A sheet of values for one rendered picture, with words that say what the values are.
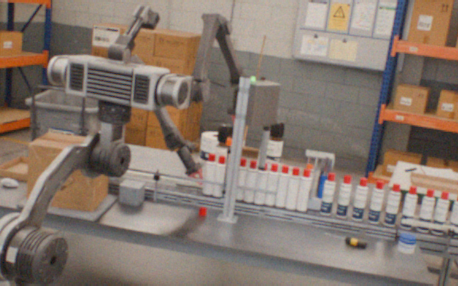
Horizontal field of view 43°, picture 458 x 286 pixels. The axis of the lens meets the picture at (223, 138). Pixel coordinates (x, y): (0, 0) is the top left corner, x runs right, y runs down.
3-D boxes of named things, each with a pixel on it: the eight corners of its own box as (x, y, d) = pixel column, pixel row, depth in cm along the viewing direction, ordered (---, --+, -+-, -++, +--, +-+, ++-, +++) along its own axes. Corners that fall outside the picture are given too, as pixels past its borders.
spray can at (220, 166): (224, 196, 288) (229, 156, 284) (219, 199, 284) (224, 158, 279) (215, 193, 290) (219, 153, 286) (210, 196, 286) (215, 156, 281)
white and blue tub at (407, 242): (416, 251, 262) (419, 237, 260) (409, 255, 257) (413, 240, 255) (401, 245, 266) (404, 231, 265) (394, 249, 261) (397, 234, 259)
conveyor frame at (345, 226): (393, 232, 282) (394, 222, 281) (395, 241, 272) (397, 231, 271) (70, 176, 305) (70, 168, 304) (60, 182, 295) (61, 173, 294)
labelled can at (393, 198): (393, 224, 278) (401, 183, 274) (395, 228, 273) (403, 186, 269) (382, 222, 279) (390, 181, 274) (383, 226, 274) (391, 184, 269)
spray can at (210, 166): (212, 192, 291) (217, 152, 287) (212, 196, 286) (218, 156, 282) (202, 191, 291) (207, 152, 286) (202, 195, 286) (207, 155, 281)
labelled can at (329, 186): (330, 213, 283) (337, 172, 278) (330, 217, 278) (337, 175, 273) (319, 211, 283) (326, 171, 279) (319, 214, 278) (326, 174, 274)
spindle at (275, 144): (279, 168, 346) (286, 121, 339) (278, 171, 337) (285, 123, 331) (264, 165, 347) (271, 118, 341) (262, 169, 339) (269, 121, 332)
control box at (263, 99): (275, 124, 271) (281, 83, 267) (251, 127, 259) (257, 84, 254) (259, 119, 278) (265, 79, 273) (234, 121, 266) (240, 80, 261)
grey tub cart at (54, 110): (49, 165, 586) (55, 70, 563) (112, 173, 585) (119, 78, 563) (15, 194, 499) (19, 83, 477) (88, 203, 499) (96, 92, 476)
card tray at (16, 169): (72, 171, 313) (72, 164, 312) (50, 186, 288) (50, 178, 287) (20, 163, 317) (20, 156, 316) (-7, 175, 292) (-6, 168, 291)
